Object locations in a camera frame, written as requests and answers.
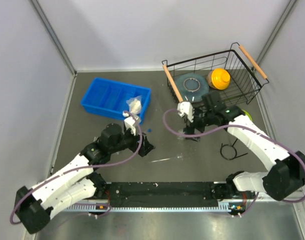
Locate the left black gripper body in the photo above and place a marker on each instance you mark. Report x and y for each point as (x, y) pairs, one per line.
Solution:
(131, 140)

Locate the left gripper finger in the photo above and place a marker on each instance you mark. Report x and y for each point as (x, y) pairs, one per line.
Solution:
(146, 143)
(143, 151)

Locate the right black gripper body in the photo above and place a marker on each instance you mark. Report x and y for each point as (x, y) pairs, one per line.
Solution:
(201, 119)

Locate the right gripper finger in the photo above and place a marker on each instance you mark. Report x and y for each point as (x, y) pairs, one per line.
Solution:
(187, 131)
(194, 138)

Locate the glass bulb tube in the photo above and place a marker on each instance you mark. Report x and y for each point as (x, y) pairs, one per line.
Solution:
(178, 157)

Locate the black wire ring stand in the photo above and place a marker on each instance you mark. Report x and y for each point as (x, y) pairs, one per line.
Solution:
(230, 152)

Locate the clear bag of white powder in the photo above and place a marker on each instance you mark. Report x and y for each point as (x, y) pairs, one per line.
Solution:
(135, 105)

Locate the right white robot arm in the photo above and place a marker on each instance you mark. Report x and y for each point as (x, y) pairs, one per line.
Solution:
(284, 169)

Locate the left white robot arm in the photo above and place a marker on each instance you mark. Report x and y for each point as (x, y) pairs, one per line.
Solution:
(36, 206)

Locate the blue-grey ceramic plate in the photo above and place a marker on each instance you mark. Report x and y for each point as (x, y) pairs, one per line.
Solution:
(192, 87)

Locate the orange ribbed bowl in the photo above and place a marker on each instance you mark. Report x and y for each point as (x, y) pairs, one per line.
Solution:
(219, 79)

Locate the lime green plate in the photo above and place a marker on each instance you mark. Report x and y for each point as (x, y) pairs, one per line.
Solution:
(248, 115)

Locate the blue plastic divided bin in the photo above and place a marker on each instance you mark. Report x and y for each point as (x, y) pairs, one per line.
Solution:
(109, 98)

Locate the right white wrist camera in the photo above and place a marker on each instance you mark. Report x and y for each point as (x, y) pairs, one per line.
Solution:
(185, 109)

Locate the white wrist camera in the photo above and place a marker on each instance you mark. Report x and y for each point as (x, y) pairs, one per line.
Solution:
(131, 122)
(185, 109)

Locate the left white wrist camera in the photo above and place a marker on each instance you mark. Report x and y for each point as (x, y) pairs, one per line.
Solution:
(131, 122)

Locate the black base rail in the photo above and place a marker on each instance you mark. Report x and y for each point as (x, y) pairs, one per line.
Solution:
(167, 197)

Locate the black wire basket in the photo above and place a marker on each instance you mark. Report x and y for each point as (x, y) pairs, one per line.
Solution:
(233, 74)

